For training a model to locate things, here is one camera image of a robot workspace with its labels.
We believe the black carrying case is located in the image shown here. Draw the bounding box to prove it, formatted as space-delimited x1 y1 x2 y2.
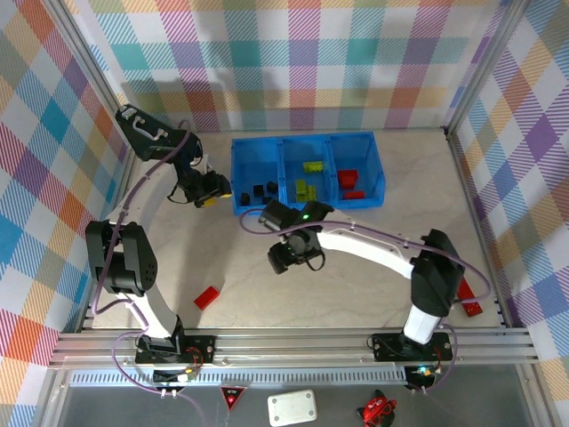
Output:
115 104 204 164

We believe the white plastic box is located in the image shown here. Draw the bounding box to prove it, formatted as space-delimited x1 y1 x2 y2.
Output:
267 389 319 427

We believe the red black triangle button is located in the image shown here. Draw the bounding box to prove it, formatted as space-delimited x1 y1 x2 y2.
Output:
220 385 246 411

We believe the red toy with glasses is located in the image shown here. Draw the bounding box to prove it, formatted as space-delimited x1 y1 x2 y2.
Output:
357 390 398 427

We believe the dark red long lego brick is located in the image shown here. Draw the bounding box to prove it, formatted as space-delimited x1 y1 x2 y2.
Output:
456 278 484 318

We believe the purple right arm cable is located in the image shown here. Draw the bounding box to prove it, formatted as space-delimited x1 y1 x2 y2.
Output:
239 208 493 395

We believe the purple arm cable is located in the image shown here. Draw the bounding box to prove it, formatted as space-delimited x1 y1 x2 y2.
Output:
91 119 212 427
239 208 493 395

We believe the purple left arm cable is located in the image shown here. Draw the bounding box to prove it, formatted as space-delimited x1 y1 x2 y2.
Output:
91 119 212 427

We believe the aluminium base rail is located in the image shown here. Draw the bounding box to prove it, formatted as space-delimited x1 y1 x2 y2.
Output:
48 327 540 370

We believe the white slotted cable tray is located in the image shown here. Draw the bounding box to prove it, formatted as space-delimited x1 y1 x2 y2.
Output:
70 367 408 386

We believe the aluminium frame post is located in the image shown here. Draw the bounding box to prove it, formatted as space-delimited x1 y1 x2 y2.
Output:
443 0 533 137
46 0 137 155

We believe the aluminium side rail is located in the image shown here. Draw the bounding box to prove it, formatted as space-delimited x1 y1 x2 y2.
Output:
445 131 533 333
73 150 137 333

